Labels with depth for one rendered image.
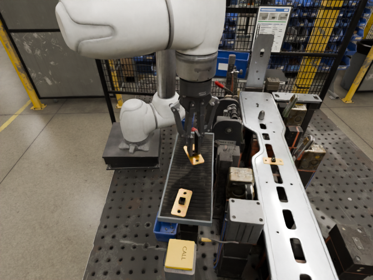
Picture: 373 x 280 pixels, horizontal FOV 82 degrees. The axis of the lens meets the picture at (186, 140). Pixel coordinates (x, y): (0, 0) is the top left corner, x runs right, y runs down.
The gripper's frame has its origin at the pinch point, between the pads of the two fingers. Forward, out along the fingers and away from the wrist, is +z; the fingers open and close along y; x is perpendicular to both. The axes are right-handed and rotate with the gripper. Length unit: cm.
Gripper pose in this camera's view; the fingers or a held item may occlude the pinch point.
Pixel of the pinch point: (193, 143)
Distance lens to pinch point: 62.2
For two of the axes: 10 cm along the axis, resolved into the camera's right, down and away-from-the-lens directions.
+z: 0.0, 7.8, 6.3
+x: -3.2, -6.0, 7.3
